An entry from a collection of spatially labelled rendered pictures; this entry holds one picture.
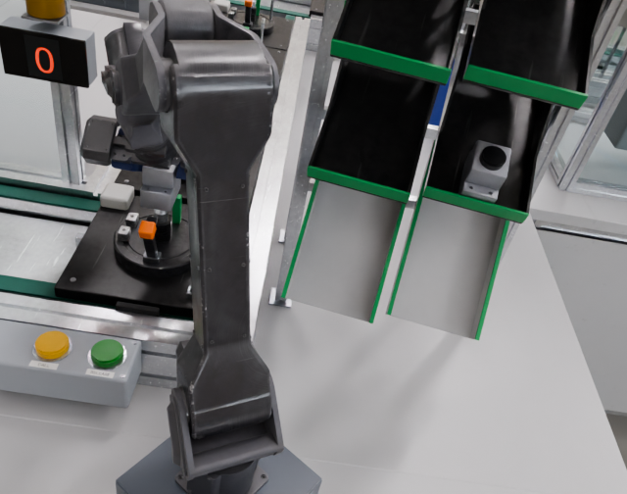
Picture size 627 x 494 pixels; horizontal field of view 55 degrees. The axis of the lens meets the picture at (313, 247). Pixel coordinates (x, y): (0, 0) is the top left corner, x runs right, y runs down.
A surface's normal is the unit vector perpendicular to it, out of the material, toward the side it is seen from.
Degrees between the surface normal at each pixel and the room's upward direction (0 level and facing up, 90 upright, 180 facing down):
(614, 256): 90
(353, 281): 45
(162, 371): 90
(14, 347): 0
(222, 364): 61
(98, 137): 37
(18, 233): 0
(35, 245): 0
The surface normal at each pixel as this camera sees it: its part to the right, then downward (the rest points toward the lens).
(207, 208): 0.42, 0.37
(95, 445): 0.17, -0.76
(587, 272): -0.06, 0.63
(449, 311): -0.04, -0.11
